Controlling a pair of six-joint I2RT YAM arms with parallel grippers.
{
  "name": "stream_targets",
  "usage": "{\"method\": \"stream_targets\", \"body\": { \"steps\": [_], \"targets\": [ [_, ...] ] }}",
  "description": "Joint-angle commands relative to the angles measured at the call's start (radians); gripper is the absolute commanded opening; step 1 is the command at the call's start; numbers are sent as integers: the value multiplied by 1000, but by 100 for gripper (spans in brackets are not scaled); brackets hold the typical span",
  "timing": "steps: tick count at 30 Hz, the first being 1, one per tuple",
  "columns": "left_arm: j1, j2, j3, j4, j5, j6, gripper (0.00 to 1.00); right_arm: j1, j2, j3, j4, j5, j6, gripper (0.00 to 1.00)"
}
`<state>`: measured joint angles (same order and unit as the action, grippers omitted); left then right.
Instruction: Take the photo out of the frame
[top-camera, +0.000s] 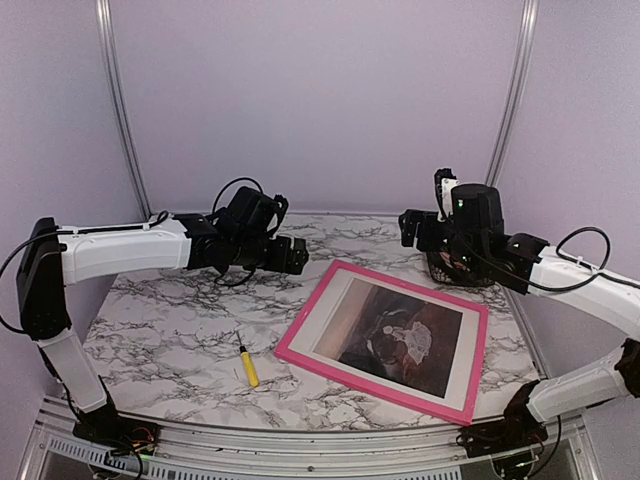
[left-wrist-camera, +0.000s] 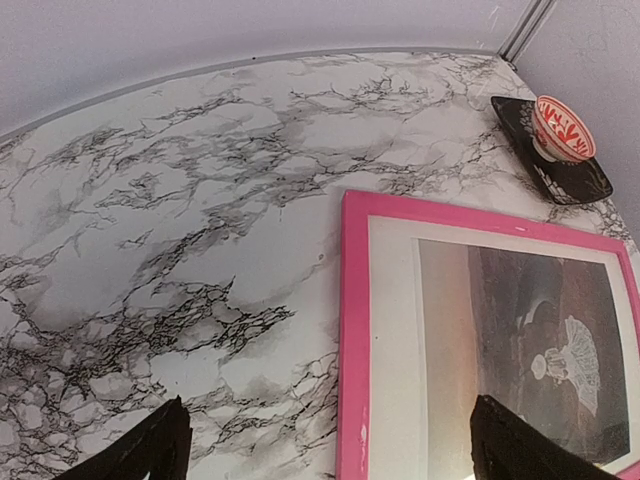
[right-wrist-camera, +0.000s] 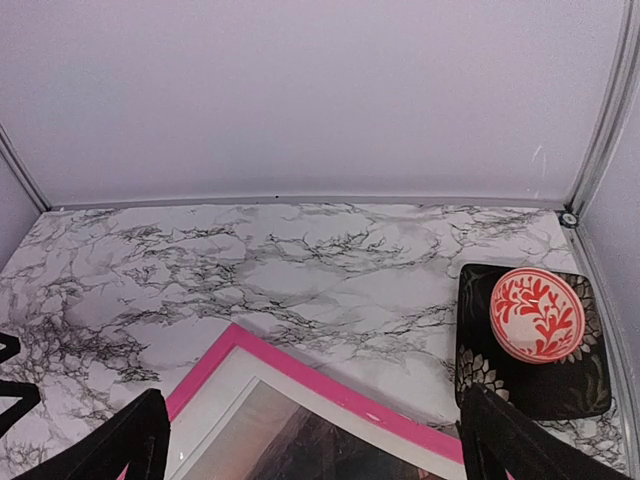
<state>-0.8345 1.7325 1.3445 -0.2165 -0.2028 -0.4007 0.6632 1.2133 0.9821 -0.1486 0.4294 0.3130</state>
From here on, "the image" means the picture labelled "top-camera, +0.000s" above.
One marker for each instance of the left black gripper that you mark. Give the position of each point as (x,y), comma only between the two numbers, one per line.
(281,262)

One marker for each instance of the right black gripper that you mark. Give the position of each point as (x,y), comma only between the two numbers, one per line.
(409,230)

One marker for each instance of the pink wooden picture frame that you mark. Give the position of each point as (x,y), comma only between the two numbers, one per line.
(397,341)

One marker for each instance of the yellow handled screwdriver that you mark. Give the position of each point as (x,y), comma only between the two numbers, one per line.
(248,365)

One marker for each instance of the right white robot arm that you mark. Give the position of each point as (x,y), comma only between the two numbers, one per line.
(529,265)

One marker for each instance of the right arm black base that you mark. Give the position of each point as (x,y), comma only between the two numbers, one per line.
(501,435)

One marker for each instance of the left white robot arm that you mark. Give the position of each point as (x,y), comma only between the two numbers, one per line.
(55,257)

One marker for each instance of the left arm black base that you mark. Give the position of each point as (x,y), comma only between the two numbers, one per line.
(124,435)

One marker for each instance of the black patterned tray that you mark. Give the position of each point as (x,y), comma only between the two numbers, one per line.
(445,271)

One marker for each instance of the right aluminium corner post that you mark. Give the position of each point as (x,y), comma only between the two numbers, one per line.
(515,91)

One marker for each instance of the aluminium corner post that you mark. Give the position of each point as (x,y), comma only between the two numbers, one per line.
(117,96)
(515,91)

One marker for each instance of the aluminium front rail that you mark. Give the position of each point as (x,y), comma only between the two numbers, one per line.
(193,451)

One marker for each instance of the left aluminium corner post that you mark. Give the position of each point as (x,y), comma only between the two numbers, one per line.
(117,96)

